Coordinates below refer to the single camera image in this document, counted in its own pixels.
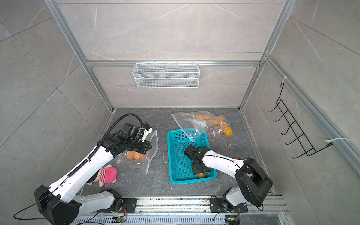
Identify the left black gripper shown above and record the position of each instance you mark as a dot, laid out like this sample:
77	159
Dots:
147	146

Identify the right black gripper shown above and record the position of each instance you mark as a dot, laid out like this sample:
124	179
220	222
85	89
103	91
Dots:
195	170

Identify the clear plastic bag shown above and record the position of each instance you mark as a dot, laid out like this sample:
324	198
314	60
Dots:
191	127
136	160

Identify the clear pink-dotted zipper bag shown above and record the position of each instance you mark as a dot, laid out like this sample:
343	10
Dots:
219	127

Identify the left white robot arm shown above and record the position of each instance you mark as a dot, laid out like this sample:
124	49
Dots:
60	203

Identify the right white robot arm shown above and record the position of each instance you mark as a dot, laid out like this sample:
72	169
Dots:
254	184

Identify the teal plastic basket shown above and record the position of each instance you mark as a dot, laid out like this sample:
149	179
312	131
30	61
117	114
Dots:
180	168

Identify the pink plush pig toy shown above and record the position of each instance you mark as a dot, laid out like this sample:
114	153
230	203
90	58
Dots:
105	175

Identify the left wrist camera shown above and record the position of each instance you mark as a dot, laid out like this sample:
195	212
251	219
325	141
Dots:
146	130

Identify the white wire mesh shelf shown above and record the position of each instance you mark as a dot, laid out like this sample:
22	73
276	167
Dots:
156	75

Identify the metal base rail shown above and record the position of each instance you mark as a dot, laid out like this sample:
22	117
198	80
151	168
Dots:
191	210

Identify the black wire hook rack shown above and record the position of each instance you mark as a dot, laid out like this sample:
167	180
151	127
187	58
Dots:
307	148

